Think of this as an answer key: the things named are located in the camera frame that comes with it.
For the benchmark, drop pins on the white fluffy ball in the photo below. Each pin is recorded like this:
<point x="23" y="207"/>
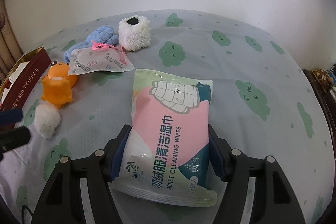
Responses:
<point x="47" y="119"/>

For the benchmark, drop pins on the pink and green wipes packet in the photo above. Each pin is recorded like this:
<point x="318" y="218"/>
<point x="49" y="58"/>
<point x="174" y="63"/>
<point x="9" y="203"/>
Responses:
<point x="162" y="119"/>

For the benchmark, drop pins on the cloud print tablecloth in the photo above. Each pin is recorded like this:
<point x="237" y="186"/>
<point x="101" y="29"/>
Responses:
<point x="249" y="134"/>

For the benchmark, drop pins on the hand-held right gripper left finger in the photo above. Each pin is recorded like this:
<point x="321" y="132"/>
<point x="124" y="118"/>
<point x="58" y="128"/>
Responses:
<point x="118" y="158"/>

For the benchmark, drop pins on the orange rubber toy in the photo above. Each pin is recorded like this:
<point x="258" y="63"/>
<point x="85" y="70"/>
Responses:
<point x="56" y="90"/>

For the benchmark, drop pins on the beige leaf print curtain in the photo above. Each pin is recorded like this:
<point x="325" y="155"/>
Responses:
<point x="8" y="37"/>

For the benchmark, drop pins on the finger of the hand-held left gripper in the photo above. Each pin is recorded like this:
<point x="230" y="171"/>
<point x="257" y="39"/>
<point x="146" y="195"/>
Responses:
<point x="14" y="136"/>
<point x="10" y="116"/>

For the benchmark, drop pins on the white fluffy roll black centre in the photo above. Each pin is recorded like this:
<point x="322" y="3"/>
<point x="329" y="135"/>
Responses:
<point x="134" y="35"/>

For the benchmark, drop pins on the blue towel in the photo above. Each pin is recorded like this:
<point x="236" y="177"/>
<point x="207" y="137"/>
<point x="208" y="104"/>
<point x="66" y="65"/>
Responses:
<point x="101" y="33"/>

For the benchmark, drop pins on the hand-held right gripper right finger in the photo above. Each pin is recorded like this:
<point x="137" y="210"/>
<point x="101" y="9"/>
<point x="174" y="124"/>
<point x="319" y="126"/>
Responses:
<point x="216" y="158"/>

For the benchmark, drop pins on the brown floral cloth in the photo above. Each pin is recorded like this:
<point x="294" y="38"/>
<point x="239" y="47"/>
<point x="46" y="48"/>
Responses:
<point x="320" y="79"/>

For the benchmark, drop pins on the red tin box gold inside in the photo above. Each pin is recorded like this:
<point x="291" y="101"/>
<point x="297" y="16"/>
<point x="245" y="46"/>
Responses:
<point x="29" y="79"/>

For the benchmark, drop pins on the dark wooden furniture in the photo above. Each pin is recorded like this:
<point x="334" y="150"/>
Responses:
<point x="319" y="100"/>

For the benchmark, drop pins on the white sachet pink ribbon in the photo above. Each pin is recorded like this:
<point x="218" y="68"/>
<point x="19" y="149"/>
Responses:
<point x="105" y="61"/>

